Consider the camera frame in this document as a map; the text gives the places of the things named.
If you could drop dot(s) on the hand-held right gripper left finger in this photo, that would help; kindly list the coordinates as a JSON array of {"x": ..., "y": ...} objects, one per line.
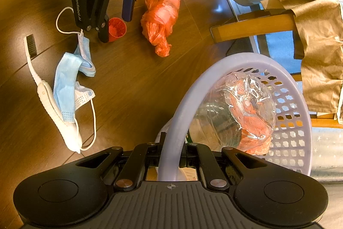
[{"x": 144, "y": 155}]

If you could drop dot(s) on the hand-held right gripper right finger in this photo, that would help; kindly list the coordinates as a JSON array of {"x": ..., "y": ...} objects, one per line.
[{"x": 201, "y": 154}]

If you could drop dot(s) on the small red cup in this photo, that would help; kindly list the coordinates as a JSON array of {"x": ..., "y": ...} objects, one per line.
[{"x": 118, "y": 29}]

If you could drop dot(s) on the orange plastic bag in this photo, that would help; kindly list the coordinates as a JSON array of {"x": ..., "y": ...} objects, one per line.
[{"x": 160, "y": 14}]

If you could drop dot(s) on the clear plastic water bottle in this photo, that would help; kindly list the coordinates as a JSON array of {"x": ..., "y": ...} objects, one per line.
[{"x": 214, "y": 121}]

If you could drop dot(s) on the lavender plastic basket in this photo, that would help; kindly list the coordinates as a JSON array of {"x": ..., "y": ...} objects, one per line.
[{"x": 179, "y": 111}]

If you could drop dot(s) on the orange foam net sleeve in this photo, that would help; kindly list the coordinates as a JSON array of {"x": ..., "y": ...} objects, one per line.
[{"x": 254, "y": 148}]

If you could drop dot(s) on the blue face mask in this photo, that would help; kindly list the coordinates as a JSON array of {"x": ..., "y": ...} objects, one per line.
[{"x": 63, "y": 78}]

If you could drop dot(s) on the white toothbrush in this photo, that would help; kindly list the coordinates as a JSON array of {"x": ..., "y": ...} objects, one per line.
[{"x": 45, "y": 94}]

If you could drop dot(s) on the wooden table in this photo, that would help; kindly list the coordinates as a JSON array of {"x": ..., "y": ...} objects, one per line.
[{"x": 241, "y": 27}]

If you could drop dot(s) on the tan tablecloth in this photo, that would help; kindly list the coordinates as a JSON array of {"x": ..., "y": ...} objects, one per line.
[{"x": 319, "y": 38}]

